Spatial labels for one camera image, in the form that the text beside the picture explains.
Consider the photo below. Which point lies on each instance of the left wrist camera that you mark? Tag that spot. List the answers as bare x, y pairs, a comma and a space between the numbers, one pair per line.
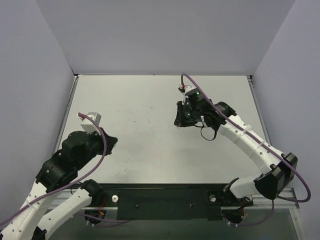
90, 122

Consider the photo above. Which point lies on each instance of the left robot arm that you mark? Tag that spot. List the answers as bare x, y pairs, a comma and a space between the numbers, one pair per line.
36, 222

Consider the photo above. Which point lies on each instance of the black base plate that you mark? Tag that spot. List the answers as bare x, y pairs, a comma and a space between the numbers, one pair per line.
165, 201

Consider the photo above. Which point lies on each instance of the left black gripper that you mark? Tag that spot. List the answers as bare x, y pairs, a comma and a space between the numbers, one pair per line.
109, 144

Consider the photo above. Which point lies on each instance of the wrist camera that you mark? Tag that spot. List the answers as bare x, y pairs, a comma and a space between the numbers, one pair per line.
90, 122
185, 89

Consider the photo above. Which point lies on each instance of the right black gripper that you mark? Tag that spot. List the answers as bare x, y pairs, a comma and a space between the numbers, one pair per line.
182, 114

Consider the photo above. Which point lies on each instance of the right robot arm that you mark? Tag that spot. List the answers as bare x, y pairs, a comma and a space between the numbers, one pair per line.
276, 168

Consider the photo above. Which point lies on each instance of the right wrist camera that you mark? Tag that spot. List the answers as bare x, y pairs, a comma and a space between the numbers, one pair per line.
185, 89

